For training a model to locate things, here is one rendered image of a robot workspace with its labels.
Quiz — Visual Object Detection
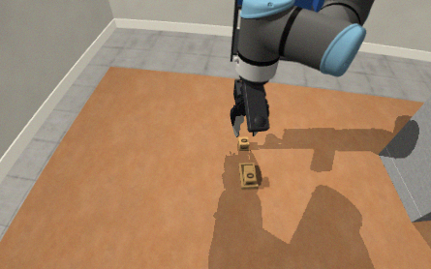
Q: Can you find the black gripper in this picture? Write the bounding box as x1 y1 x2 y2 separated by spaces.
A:
231 76 268 137

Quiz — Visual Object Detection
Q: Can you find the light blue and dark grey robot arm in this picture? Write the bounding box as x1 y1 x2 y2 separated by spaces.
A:
233 0 375 133

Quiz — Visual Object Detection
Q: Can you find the tan wooden number cube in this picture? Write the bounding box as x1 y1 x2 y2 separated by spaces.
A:
243 171 257 186
237 136 250 150

